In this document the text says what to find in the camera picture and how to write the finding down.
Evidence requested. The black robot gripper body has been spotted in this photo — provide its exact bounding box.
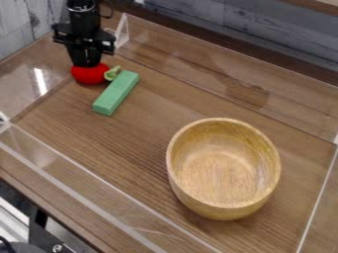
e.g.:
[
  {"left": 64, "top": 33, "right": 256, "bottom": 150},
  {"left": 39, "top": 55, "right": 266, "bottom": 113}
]
[{"left": 52, "top": 9, "right": 116, "bottom": 54}]

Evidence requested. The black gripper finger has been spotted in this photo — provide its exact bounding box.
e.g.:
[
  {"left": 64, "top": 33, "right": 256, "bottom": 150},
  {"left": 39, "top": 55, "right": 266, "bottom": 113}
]
[
  {"left": 87, "top": 47, "right": 101, "bottom": 66},
  {"left": 65, "top": 44, "right": 87, "bottom": 67}
]

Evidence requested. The red plush strawberry toy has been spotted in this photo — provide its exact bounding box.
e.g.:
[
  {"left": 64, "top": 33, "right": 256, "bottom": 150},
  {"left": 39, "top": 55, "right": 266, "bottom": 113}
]
[{"left": 71, "top": 63, "right": 122, "bottom": 85}]

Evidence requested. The green rectangular foam block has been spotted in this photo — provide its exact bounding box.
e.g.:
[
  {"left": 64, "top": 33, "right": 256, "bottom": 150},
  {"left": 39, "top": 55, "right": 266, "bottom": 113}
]
[{"left": 92, "top": 70, "right": 140, "bottom": 116}]

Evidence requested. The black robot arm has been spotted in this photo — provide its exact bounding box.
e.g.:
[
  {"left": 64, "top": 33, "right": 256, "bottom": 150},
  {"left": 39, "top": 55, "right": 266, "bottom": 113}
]
[{"left": 52, "top": 0, "right": 116, "bottom": 67}]

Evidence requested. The light wooden bowl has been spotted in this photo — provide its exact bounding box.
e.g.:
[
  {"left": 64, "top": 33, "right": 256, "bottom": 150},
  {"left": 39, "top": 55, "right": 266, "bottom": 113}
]
[{"left": 166, "top": 118, "right": 282, "bottom": 220}]

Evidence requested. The clear acrylic tray enclosure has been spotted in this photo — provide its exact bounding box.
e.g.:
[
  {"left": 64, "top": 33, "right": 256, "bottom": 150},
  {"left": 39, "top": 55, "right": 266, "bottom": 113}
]
[{"left": 0, "top": 16, "right": 338, "bottom": 253}]

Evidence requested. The black metal table bracket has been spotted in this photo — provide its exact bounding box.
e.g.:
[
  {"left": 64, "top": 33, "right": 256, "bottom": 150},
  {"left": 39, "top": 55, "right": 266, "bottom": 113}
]
[{"left": 28, "top": 208, "right": 76, "bottom": 253}]

